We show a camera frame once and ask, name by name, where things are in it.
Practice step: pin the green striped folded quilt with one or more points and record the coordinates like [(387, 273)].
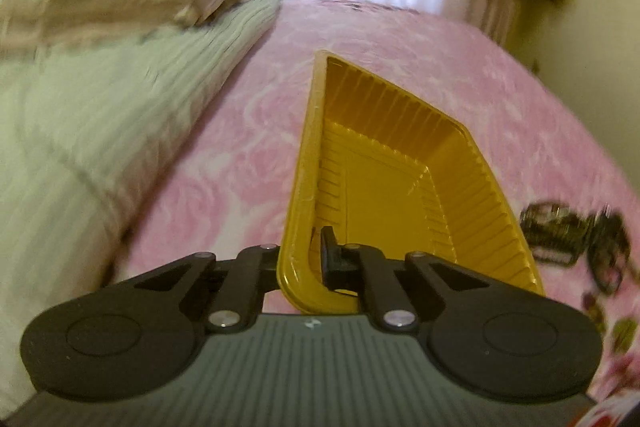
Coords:
[(85, 134)]

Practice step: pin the pink rose bedspread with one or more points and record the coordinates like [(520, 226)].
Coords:
[(232, 184)]

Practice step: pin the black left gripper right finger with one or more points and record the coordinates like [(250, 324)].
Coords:
[(365, 271)]

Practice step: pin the golden plastic tray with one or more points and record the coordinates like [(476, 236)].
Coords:
[(384, 168)]

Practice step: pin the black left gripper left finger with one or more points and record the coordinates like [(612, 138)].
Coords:
[(247, 279)]

